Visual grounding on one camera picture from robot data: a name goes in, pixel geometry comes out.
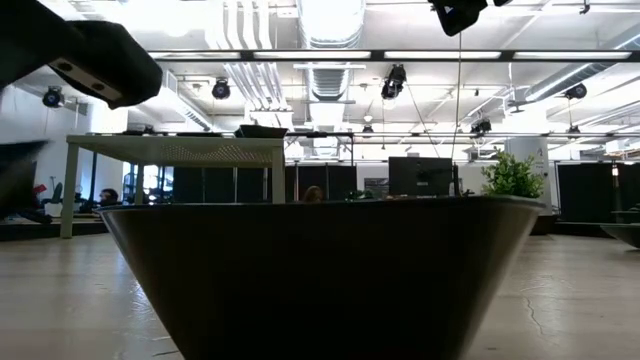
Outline dark conical bowl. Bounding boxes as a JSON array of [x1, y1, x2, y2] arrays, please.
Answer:
[[97, 195, 547, 360]]

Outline black ceiling spotlight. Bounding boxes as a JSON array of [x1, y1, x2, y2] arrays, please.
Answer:
[[42, 85, 65, 109], [211, 77, 232, 100], [564, 82, 589, 101], [469, 117, 494, 136], [380, 63, 408, 100]]

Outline white perforated dish rack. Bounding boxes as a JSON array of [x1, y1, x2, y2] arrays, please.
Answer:
[[59, 134, 286, 240]]

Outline white pillar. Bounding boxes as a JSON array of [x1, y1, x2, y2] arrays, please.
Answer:
[[503, 137, 552, 211]]

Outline black computer monitor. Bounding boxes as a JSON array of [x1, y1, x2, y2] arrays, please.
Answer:
[[388, 156, 454, 199]]

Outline black partition panels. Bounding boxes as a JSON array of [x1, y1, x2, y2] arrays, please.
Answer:
[[556, 162, 640, 224], [172, 165, 359, 206]]

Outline green plant in white pot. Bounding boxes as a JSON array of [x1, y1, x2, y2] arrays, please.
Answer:
[[480, 149, 554, 217]]

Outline thin hanging cable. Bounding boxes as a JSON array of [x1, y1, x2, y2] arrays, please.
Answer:
[[451, 35, 462, 161]]

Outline silver ventilation duct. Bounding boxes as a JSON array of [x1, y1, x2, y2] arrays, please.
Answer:
[[297, 0, 367, 50], [522, 22, 640, 104]]

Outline black aluminium table frame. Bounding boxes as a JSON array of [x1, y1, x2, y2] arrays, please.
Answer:
[[0, 217, 640, 242]]

